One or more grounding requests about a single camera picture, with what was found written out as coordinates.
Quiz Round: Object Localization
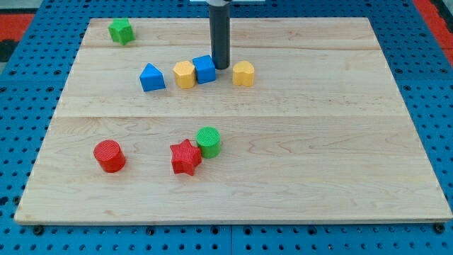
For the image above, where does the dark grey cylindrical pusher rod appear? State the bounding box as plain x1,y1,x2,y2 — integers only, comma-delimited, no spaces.
208,0,230,69

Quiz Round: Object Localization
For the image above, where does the green cylinder block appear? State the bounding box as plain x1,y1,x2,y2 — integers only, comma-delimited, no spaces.
195,126,221,159

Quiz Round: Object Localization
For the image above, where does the blue cube block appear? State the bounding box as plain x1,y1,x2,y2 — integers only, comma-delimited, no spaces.
192,55,216,84

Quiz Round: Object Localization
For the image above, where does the yellow heart block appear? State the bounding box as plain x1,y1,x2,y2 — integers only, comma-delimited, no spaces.
232,61,255,86

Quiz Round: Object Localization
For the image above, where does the yellow hexagon block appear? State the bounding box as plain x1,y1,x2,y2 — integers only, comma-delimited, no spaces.
173,61,196,89

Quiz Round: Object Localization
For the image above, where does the blue triangle block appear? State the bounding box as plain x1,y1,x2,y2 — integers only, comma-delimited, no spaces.
139,63,166,92

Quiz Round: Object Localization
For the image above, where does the green star block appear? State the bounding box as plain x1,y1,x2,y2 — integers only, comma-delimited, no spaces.
108,18,135,45

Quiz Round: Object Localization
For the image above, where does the light wooden board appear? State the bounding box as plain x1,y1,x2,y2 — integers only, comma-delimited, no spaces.
15,18,452,225

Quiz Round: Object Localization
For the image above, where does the red star block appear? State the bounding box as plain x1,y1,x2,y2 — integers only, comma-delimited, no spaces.
170,139,202,176

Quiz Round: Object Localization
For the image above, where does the red cylinder block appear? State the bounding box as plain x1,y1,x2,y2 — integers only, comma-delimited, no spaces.
93,140,126,174

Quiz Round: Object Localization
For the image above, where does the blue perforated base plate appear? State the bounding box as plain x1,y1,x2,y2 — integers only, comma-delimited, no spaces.
1,1,452,254

